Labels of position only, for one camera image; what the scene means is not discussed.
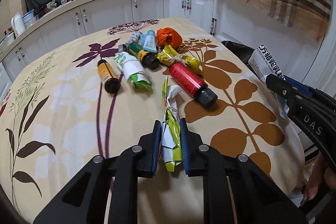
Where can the white green packet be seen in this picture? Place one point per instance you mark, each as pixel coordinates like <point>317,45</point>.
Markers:
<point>135,36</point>

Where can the green label dark bottle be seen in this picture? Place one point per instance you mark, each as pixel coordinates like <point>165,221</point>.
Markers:
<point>141,54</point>

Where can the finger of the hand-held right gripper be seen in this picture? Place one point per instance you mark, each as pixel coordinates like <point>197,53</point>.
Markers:
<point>278,85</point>
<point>298,84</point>

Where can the teal white sachet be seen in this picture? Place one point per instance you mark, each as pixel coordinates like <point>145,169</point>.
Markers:
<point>150,43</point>

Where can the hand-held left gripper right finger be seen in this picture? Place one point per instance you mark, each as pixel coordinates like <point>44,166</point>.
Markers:
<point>184,148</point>

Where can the white printed powder packet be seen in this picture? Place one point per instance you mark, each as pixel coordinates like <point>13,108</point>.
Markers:
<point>262,61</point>

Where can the white kitchen cabinets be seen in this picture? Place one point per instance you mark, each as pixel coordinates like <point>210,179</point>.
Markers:
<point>105,11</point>

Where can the yellow white wrapper bundle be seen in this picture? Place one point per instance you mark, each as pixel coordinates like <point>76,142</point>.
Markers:
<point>170,134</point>

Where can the white kettle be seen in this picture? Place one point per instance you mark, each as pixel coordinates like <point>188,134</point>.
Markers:
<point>17,23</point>

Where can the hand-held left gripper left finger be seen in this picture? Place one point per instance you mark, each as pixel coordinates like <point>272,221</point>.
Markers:
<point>156,145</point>

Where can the clear plastic container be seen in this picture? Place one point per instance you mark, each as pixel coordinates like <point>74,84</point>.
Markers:
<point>29,19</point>

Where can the red label dark bottle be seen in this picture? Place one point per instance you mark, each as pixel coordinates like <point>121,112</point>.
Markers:
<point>186,79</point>

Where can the floral tablecloth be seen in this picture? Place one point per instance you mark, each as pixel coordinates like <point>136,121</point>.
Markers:
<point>65,108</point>

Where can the pale bowl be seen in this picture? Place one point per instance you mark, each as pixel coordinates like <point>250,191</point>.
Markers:
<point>6,39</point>

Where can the person's right hand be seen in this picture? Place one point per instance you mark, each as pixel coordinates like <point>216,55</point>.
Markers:
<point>315,176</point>

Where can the orange label dark bottle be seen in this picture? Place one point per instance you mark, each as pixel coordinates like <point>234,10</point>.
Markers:
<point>106,74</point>

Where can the orange plastic bag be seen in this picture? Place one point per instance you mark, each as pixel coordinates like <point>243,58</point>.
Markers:
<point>168,36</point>

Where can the white green wrapper bundle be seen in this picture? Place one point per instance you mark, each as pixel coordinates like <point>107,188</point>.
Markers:
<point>131,69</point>

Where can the black bag lined trash bin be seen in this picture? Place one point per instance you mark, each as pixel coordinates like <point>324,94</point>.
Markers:
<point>236,49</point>

